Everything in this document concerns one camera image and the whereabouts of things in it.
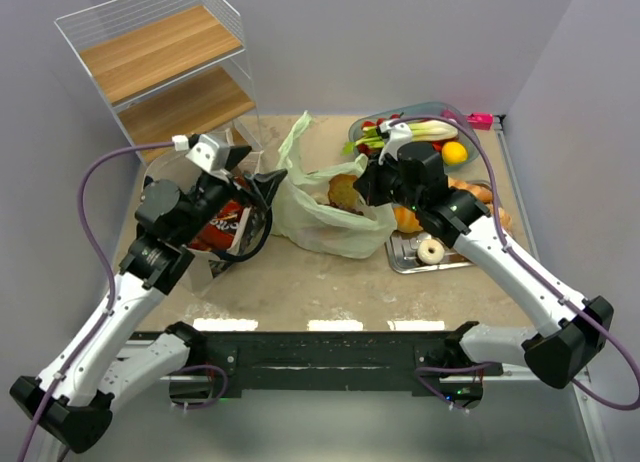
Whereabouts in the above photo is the brown chip bag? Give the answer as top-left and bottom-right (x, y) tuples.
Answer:
(188, 199), (250, 252)

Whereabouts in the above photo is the beige canvas tote bag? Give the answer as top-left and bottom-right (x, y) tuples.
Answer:
(120, 134), (287, 295)

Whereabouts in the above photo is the green avocado print bag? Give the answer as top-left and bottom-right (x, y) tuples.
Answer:
(271, 112), (397, 259)

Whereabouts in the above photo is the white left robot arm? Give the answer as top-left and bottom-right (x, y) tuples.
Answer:
(10, 142), (287, 454)

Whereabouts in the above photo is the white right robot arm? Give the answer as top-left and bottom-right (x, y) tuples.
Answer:
(354, 142), (614, 389)

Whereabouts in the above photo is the golden croissant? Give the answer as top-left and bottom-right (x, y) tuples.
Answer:
(393, 206), (423, 234)

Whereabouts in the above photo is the metal pastry tray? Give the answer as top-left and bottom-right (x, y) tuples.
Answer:
(385, 229), (473, 274)

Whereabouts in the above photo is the green white leek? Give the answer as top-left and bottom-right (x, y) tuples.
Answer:
(342, 120), (458, 155)

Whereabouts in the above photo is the yellow lemon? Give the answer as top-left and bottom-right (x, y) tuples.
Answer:
(441, 141), (469, 166)

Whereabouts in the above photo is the white frosted donut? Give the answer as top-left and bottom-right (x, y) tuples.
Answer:
(416, 238), (445, 265)

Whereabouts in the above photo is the clear teal produce container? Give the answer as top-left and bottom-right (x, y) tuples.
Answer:
(348, 100), (481, 171)

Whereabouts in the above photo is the long bread loaf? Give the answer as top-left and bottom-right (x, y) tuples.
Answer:
(448, 177), (493, 204)

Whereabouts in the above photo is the pink plastic clip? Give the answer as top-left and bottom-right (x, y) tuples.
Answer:
(466, 112), (494, 130)

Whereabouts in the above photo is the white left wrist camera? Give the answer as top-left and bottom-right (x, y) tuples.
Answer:
(185, 134), (231, 174)

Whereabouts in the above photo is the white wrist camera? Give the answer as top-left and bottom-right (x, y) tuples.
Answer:
(185, 134), (231, 174)
(378, 120), (413, 165)

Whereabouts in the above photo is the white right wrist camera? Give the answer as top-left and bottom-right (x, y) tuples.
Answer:
(378, 120), (413, 165)

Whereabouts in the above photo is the white wire wooden shelf rack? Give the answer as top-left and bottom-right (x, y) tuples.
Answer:
(55, 0), (261, 164)

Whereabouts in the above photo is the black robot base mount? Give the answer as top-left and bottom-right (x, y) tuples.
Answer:
(148, 326), (504, 401)

